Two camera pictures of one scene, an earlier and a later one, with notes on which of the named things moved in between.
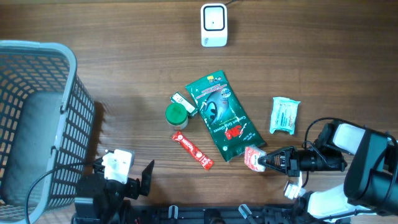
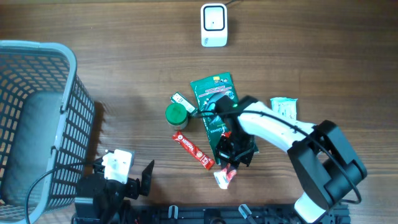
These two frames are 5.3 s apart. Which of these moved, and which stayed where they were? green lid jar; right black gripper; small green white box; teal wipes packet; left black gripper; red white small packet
Moved: red white small packet; right black gripper
Stayed: teal wipes packet; small green white box; green lid jar; left black gripper
